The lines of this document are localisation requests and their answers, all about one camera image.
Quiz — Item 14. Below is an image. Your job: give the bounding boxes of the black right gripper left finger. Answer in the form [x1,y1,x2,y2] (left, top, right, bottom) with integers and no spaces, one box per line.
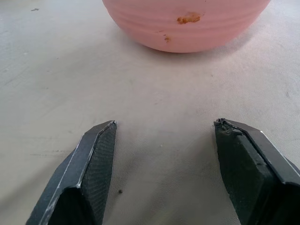
[25,120,118,225]

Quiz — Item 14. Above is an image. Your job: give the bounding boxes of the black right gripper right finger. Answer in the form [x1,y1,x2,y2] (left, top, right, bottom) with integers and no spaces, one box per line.
[213,118,300,225]

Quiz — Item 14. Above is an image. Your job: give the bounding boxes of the pink ribbed bowl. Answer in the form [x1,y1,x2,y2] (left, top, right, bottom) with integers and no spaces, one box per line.
[101,0,271,53]

